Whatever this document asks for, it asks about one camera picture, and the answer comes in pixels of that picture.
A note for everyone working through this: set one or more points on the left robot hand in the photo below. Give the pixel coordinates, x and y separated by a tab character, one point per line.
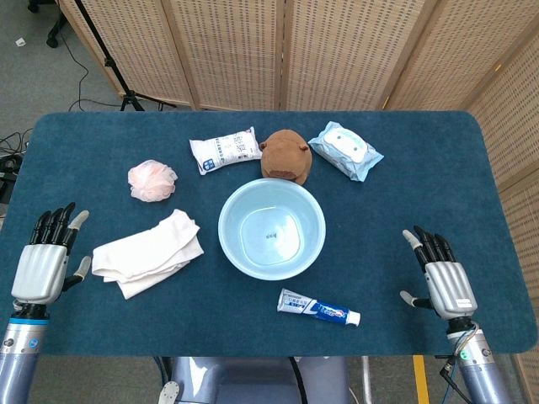
40	269

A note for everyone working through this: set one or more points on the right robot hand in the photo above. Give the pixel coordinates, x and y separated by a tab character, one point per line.
450	286

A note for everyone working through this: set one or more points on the white towel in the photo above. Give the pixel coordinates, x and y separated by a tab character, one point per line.
147	256

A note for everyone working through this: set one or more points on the blue white toothpaste tube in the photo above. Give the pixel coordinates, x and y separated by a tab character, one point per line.
320	309

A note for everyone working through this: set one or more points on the pink mesh bath pouf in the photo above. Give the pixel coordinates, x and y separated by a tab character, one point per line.
151	181

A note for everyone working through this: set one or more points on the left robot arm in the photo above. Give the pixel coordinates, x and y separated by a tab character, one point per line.
17	357

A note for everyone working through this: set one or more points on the light blue plastic basin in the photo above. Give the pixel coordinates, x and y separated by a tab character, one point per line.
271	227

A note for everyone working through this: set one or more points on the yellow floor tape strip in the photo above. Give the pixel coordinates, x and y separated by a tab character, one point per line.
421	379

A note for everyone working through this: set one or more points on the dark blue table mat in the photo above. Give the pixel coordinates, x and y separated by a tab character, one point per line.
400	202

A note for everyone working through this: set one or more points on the light blue wet wipes pack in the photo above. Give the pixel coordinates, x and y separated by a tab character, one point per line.
345	150

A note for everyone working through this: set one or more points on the brown capybara plush toy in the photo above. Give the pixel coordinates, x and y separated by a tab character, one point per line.
286	157

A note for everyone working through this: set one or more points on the black tripod stand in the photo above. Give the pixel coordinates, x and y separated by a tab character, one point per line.
110	65

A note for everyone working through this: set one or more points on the blue grey robot torso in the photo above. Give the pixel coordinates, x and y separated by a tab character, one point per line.
252	379

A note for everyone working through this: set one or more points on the white tissue pack blue label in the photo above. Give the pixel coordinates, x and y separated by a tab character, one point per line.
225	150

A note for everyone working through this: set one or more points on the black office chair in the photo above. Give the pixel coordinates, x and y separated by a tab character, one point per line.
57	27

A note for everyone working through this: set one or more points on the woven rattan folding screen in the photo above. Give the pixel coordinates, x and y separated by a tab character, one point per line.
337	50

